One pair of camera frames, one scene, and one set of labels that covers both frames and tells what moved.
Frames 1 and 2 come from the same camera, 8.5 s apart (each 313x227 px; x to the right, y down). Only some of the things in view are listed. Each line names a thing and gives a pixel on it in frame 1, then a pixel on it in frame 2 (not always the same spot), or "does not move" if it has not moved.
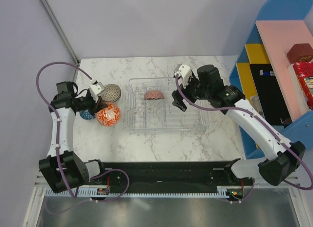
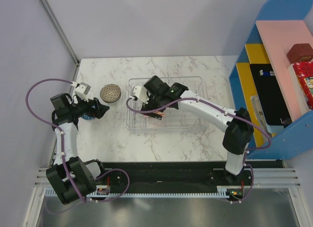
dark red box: x=302 y=52 does not move
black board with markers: x=271 y=95 does not move
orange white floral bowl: x=110 y=116 -> x=159 y=113
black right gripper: x=178 y=100 -> x=148 y=106
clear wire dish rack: x=161 y=115 does not move
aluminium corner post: x=59 y=28 does not move
